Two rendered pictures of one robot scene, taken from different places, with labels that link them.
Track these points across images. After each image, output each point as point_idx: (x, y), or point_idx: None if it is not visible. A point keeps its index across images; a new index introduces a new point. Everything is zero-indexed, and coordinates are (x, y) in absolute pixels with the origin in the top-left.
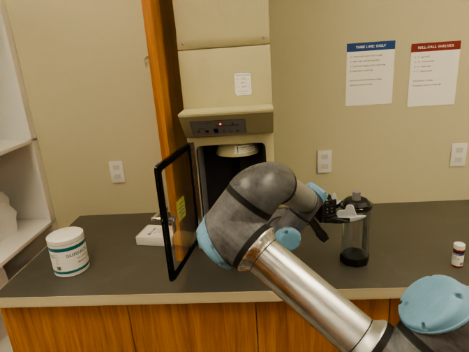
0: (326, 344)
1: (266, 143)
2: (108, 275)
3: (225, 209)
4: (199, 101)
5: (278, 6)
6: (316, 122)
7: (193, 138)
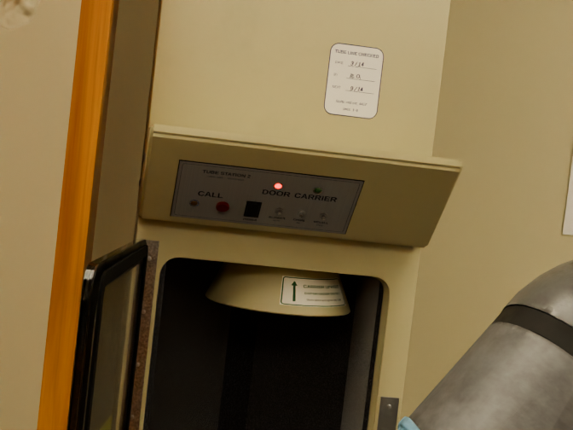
0: None
1: (396, 282)
2: None
3: (529, 393)
4: (207, 110)
5: None
6: (476, 269)
7: (160, 229)
